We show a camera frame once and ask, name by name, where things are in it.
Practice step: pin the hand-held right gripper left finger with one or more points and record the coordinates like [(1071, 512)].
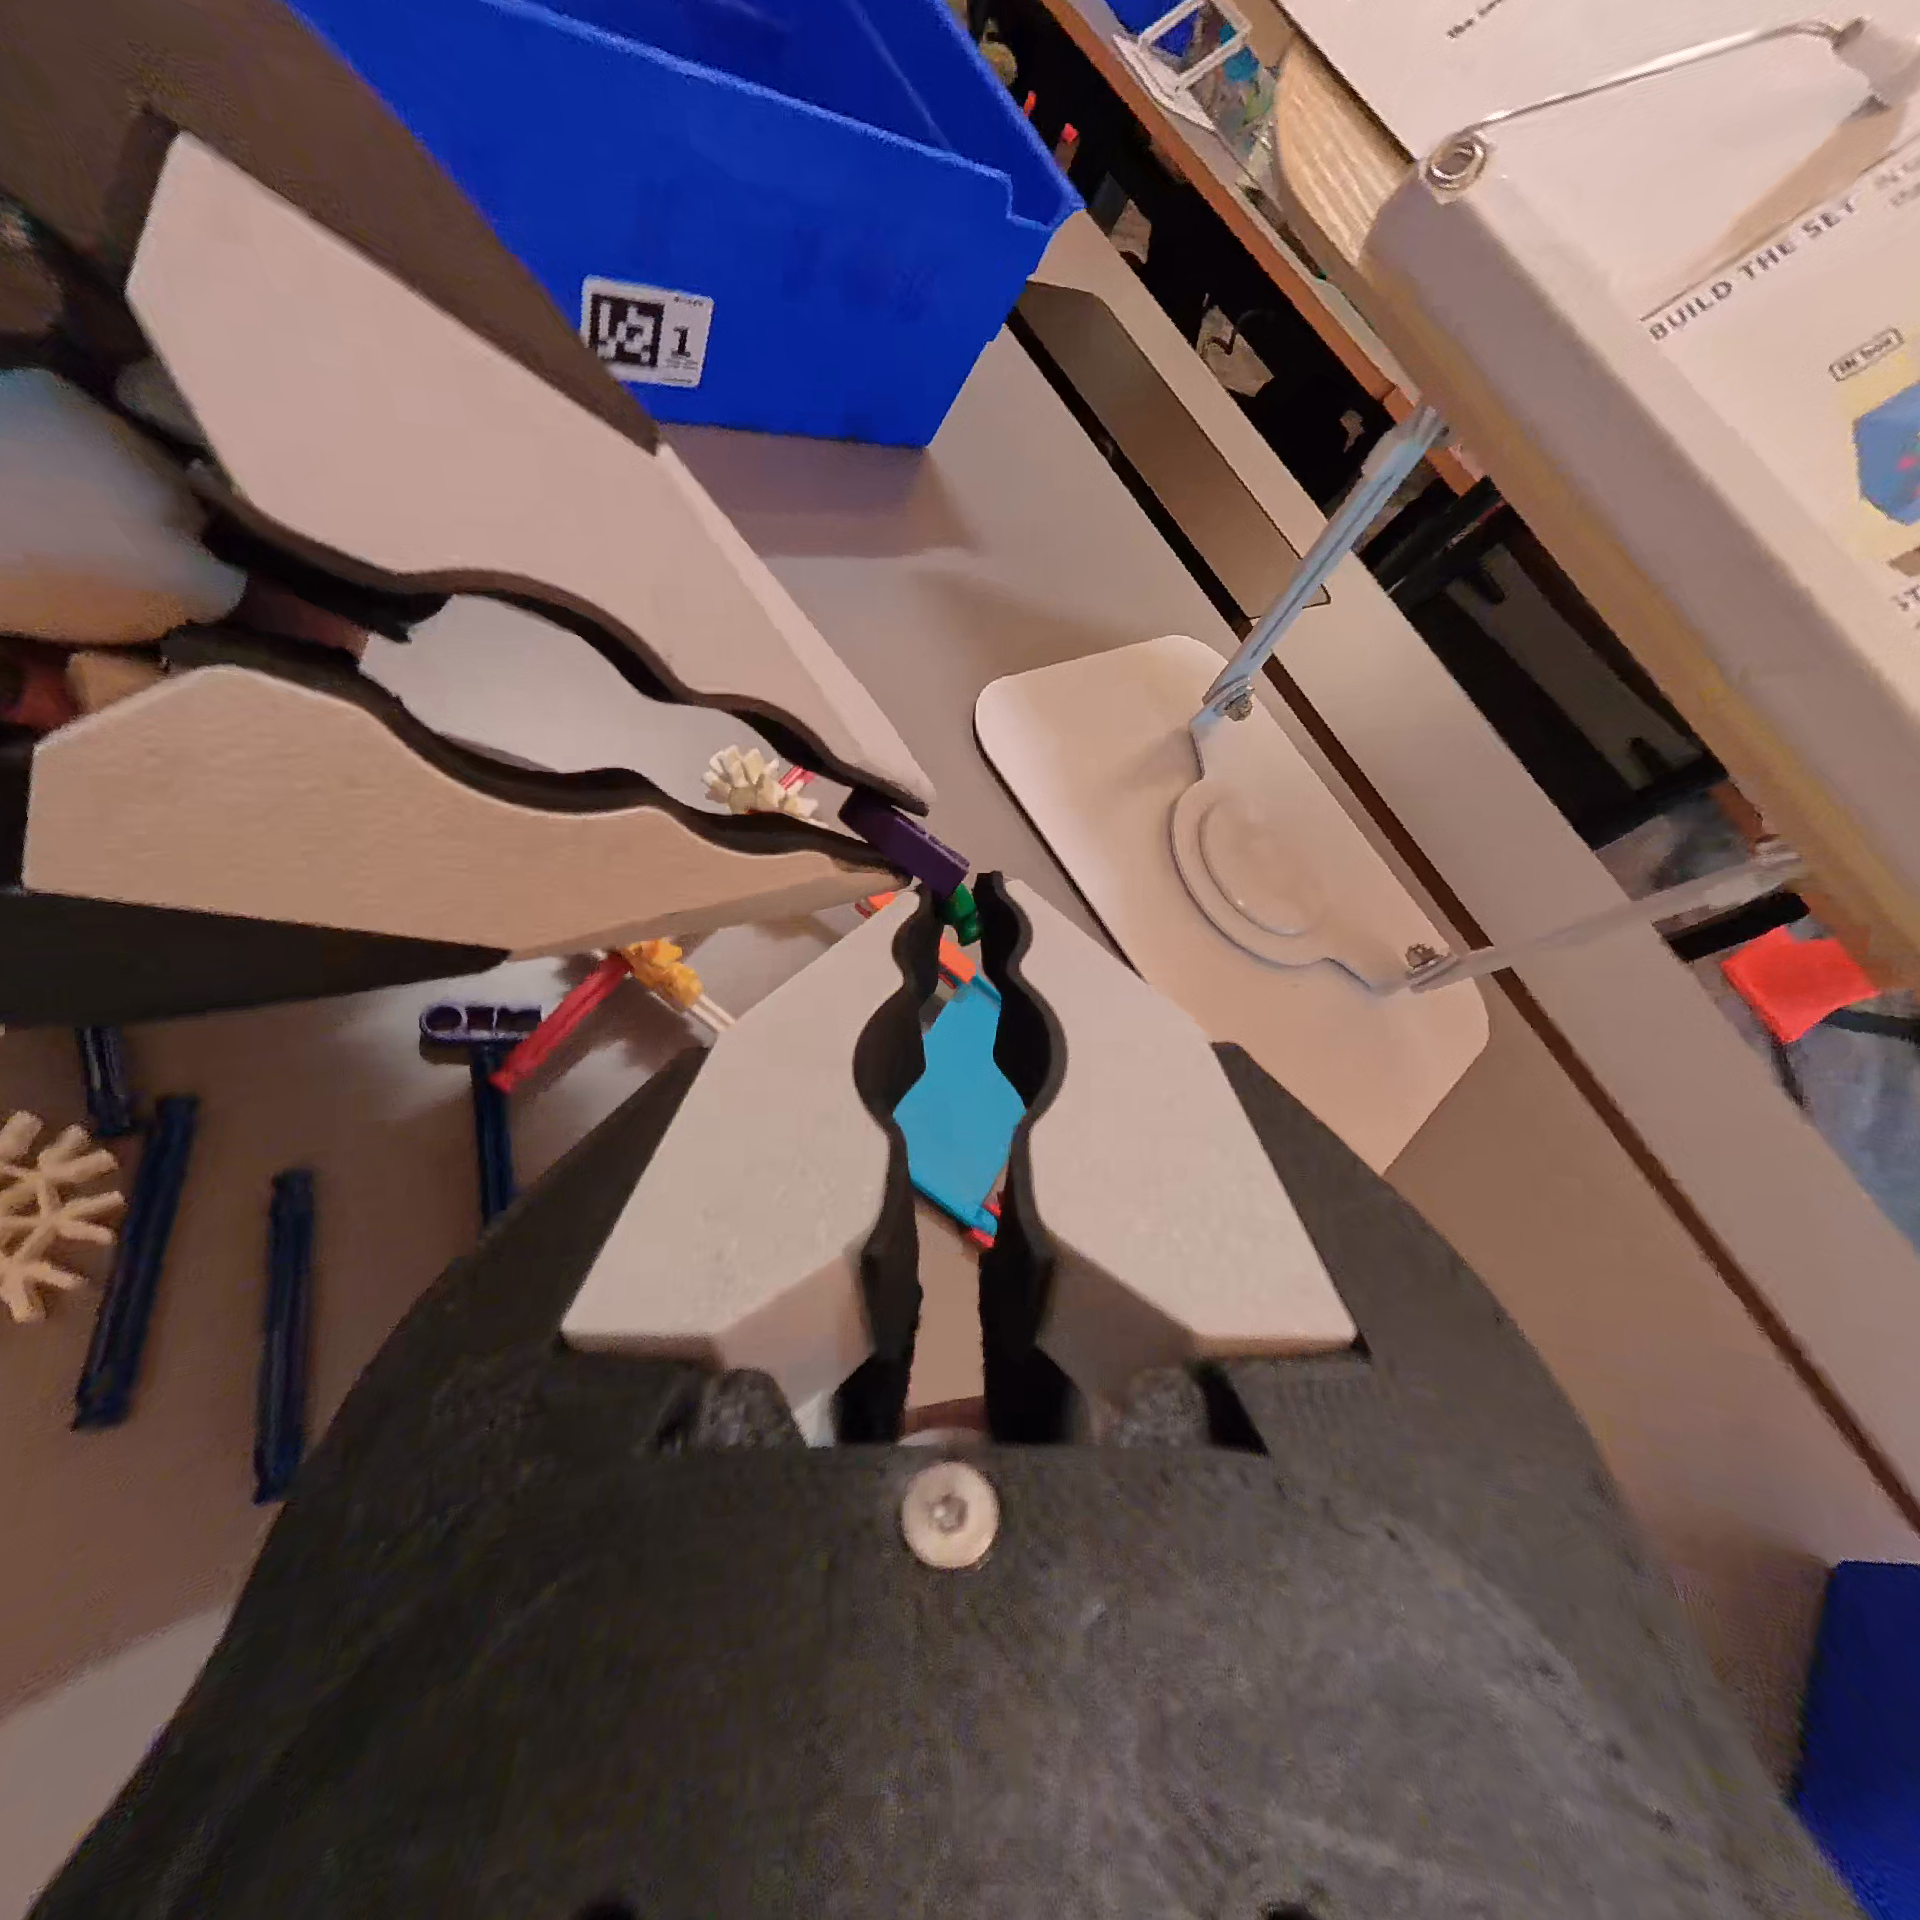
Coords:
[(735, 1200)]

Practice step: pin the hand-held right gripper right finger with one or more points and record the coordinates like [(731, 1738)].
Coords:
[(1186, 1200)]

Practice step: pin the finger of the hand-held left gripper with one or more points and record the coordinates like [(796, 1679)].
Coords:
[(301, 810), (451, 422)]

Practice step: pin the colourful toy construction model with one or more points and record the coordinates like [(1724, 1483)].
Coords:
[(960, 1110)]

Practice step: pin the blue toy rod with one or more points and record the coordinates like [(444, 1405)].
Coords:
[(108, 1080), (493, 1142), (139, 1261), (284, 1336)]

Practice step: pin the purple clip connector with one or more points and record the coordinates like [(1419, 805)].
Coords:
[(482, 1023), (909, 845)]

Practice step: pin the short green toy rod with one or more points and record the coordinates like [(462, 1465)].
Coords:
[(963, 913)]

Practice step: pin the blue storage bin with tag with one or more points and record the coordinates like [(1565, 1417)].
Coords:
[(751, 149)]

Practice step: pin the white snowflake connector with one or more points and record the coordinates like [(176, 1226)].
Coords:
[(54, 1214)]

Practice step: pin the clear acrylic sign holder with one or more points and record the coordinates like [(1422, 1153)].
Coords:
[(1200, 54)]

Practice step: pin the plain blue storage bin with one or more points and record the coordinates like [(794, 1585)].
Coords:
[(1869, 1739)]

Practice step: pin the printed instruction card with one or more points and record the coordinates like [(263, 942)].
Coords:
[(1800, 345)]

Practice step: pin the white paper sheet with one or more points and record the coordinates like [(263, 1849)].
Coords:
[(1575, 45)]

